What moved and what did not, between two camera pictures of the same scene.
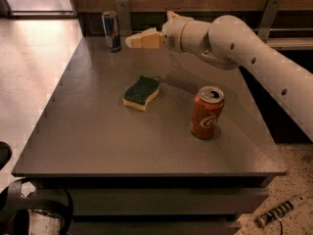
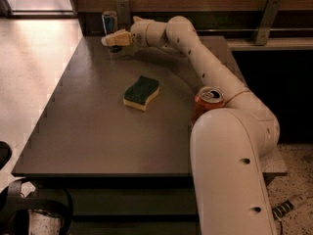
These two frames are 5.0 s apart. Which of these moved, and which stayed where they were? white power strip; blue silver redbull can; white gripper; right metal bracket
Moved: white gripper
Stayed: right metal bracket; blue silver redbull can; white power strip
